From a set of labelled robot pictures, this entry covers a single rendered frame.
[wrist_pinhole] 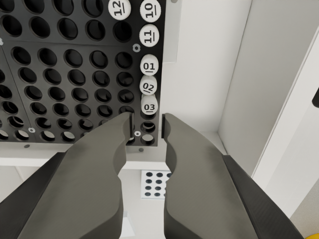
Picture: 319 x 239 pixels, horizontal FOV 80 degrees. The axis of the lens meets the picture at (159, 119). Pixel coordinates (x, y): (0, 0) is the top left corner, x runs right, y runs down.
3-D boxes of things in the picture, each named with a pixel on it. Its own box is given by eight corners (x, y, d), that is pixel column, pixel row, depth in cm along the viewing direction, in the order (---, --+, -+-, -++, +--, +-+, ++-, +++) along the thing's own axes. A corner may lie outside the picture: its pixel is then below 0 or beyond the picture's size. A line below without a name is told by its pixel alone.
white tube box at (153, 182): (205, 159, 38) (210, 173, 35) (197, 186, 42) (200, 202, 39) (142, 155, 37) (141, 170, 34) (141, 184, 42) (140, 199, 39)
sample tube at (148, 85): (154, 76, 18) (153, 98, 14) (141, 72, 18) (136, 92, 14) (158, 64, 17) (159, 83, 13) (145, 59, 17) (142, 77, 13)
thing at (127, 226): (127, 210, 47) (126, 217, 46) (136, 229, 52) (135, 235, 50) (78, 216, 48) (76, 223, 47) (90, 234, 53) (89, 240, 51)
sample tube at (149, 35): (158, 18, 15) (159, 25, 11) (158, 35, 16) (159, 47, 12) (143, 18, 15) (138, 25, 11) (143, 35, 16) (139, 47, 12)
